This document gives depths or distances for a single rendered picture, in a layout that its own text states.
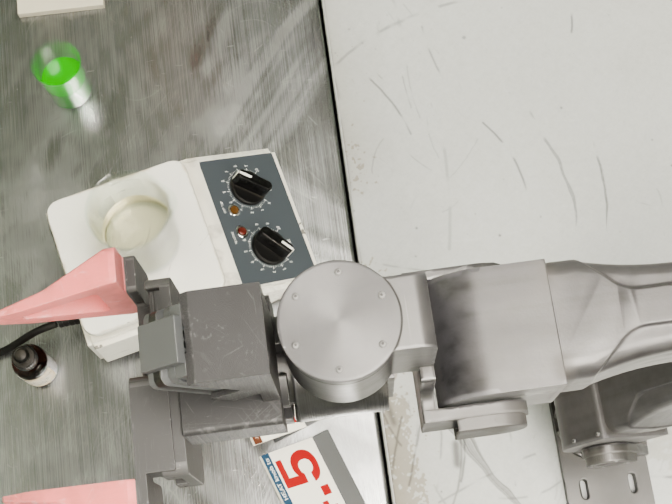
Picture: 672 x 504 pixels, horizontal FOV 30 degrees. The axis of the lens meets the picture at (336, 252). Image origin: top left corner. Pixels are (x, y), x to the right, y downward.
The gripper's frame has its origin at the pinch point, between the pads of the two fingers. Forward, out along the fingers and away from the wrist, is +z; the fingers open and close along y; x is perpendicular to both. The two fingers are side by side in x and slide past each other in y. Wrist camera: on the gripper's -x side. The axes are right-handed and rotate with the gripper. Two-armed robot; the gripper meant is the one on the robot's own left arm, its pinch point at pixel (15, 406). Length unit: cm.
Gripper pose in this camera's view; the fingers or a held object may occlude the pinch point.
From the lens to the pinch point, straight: 68.8
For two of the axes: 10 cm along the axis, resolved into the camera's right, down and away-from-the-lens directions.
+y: 1.3, 9.5, -2.8
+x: 0.3, 2.8, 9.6
